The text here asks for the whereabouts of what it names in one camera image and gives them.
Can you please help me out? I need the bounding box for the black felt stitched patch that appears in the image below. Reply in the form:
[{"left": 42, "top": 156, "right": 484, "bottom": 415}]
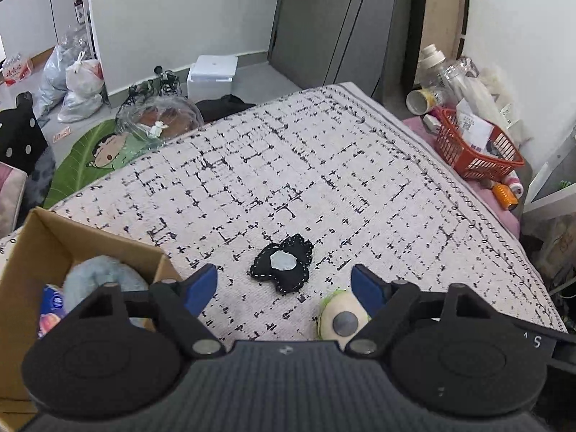
[{"left": 249, "top": 234, "right": 314, "bottom": 294}]

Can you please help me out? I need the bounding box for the light blue fluffy plush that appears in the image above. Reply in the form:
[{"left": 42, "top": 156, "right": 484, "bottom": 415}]
[{"left": 62, "top": 256, "right": 148, "bottom": 315}]

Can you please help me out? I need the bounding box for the white black patterned blanket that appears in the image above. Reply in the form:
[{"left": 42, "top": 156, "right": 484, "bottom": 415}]
[{"left": 0, "top": 82, "right": 568, "bottom": 342}]

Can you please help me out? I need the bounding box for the blue printed tissue pack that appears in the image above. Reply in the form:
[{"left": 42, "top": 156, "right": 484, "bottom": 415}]
[{"left": 38, "top": 285, "right": 66, "bottom": 338}]

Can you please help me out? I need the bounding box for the brown cardboard box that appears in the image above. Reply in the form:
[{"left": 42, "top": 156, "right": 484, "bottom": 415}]
[{"left": 0, "top": 209, "right": 181, "bottom": 431}]

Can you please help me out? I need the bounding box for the green leaf cartoon mat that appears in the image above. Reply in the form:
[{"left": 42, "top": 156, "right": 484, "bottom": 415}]
[{"left": 43, "top": 119, "right": 148, "bottom": 209}]

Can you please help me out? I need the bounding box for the clear plastic bag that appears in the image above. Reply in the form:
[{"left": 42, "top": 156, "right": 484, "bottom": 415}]
[{"left": 115, "top": 96, "right": 204, "bottom": 148}]

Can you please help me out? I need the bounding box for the red plastic basket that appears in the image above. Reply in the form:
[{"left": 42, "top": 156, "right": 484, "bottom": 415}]
[{"left": 432, "top": 107, "right": 524, "bottom": 181}]

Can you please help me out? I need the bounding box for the paper cup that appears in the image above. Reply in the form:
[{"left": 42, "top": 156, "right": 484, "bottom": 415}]
[{"left": 405, "top": 89, "right": 445, "bottom": 115}]

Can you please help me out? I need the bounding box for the black tripod stand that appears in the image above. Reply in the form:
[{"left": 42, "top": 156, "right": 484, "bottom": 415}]
[{"left": 125, "top": 66, "right": 181, "bottom": 105}]

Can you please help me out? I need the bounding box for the white foam box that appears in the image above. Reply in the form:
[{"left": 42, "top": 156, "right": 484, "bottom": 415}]
[{"left": 186, "top": 55, "right": 238, "bottom": 103}]

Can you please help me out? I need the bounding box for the clear plastic bottle white cap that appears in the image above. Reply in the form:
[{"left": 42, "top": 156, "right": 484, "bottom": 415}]
[{"left": 418, "top": 44, "right": 473, "bottom": 104}]

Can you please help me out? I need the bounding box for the black polka dot stool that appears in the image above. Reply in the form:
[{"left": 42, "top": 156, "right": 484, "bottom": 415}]
[{"left": 0, "top": 92, "right": 48, "bottom": 175}]

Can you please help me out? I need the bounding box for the white plastic bag red print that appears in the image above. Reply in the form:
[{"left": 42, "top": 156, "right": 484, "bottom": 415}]
[{"left": 66, "top": 51, "right": 104, "bottom": 99}]

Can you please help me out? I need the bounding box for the grey plastic bag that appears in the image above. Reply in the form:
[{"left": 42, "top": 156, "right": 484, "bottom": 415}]
[{"left": 34, "top": 42, "right": 83, "bottom": 119}]

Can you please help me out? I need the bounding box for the dark grey wardrobe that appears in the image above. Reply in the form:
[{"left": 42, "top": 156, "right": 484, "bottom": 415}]
[{"left": 269, "top": 0, "right": 411, "bottom": 102}]

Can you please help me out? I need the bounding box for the red white snack package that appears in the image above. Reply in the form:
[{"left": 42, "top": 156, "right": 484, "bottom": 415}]
[{"left": 2, "top": 53, "right": 33, "bottom": 86}]

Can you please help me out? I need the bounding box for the wooden board black frame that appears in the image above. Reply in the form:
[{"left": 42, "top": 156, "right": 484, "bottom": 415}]
[{"left": 400, "top": 0, "right": 469, "bottom": 93}]

